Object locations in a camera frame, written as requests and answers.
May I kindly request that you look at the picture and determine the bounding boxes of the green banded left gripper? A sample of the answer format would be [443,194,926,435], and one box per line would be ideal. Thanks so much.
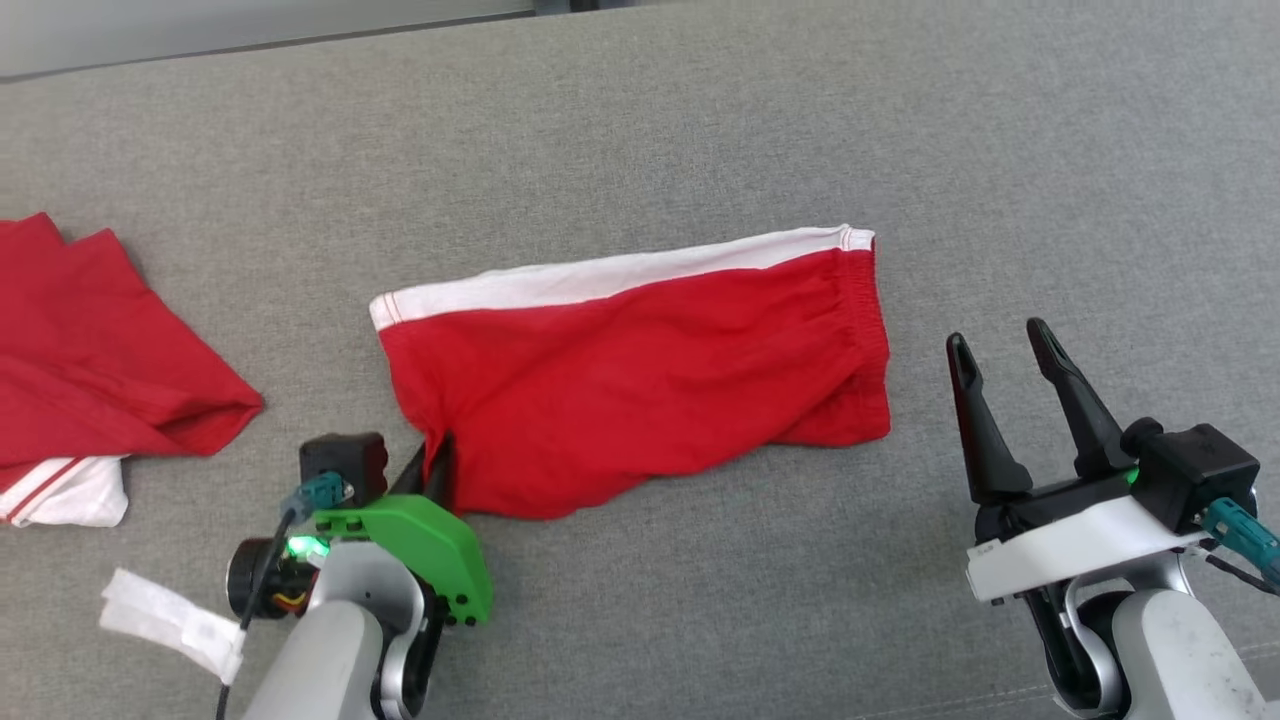
[312,432,494,626]

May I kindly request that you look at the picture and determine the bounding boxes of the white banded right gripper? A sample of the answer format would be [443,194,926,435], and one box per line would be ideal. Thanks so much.
[946,318,1211,603]

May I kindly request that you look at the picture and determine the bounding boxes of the red shorts with white stripe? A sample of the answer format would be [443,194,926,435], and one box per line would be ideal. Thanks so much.
[370,225,893,521]

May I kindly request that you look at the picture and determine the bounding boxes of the red basketball jersey white trim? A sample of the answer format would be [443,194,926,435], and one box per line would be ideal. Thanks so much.
[0,212,266,528]

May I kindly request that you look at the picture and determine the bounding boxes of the white tape label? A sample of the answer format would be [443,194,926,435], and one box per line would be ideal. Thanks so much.
[100,568,247,687]

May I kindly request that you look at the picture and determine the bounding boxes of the teal plug left camera cable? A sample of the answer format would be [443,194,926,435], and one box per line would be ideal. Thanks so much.
[215,472,354,720]

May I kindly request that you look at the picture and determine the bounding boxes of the teal plug camera cable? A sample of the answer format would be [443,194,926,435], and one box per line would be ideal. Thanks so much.
[1200,498,1280,591]
[215,472,354,720]

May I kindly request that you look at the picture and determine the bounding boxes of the teal plug right camera cable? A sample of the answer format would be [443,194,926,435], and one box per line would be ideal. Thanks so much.
[1200,498,1280,591]

